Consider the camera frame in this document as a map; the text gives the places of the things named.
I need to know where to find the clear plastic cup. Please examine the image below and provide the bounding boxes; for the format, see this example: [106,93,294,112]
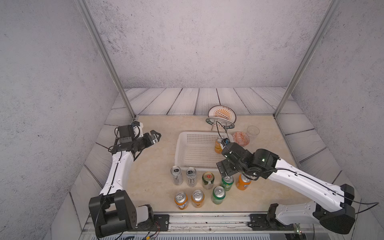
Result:
[247,126,260,142]

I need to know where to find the aluminium rail frame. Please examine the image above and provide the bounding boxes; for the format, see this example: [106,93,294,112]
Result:
[78,211,346,240]

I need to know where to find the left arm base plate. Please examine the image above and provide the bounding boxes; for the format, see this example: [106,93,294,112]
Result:
[134,214,170,232]

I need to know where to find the white plastic basket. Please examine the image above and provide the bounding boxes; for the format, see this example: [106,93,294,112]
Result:
[175,132,233,171]

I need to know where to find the small orange can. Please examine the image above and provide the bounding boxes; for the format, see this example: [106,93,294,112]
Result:
[191,190,205,208]

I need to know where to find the green Sprite can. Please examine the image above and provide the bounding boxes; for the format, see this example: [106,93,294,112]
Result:
[221,176,234,192]

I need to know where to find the orange Fanta can back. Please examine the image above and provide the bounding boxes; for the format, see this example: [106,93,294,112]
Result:
[174,192,188,210]

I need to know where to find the metal wire plate stand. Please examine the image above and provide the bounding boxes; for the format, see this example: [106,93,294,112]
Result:
[212,122,235,133]

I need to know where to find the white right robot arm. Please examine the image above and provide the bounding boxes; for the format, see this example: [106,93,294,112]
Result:
[217,140,356,235]

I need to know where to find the orange fanta can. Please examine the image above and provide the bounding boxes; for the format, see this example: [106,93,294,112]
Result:
[236,174,252,191]
[174,192,188,210]

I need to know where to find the dark rimmed plate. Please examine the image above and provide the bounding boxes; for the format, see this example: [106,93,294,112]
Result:
[206,117,235,130]

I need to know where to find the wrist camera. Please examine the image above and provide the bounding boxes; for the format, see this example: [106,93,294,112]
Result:
[221,138,231,149]
[131,121,144,139]

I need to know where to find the orange Fanta can front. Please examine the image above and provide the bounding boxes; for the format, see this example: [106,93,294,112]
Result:
[236,174,252,191]

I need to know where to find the left aluminium corner post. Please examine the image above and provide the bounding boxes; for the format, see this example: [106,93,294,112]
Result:
[75,0,137,121]

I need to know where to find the right aluminium corner post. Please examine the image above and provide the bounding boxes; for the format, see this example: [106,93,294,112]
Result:
[273,0,342,119]

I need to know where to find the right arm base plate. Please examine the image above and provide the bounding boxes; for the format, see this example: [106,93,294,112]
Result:
[248,214,295,231]

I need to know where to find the white Monster can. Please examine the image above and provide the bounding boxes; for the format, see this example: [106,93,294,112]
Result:
[171,166,184,186]
[186,167,197,187]

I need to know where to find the aluminium corner post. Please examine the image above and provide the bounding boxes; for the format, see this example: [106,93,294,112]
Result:
[75,0,137,121]
[273,0,342,119]

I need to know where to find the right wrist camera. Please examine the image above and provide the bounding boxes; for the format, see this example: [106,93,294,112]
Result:
[221,138,231,149]

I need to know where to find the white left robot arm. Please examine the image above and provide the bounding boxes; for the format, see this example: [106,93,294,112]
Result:
[89,121,161,239]

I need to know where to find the green gold-top can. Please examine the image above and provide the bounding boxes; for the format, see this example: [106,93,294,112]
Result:
[202,172,215,190]

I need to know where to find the red patterned bowl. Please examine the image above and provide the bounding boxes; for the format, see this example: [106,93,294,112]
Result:
[232,132,251,147]

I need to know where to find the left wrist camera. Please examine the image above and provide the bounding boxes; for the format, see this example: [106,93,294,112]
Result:
[131,121,144,139]

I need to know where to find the decorated plate upright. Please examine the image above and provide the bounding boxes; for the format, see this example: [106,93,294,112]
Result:
[208,105,237,124]

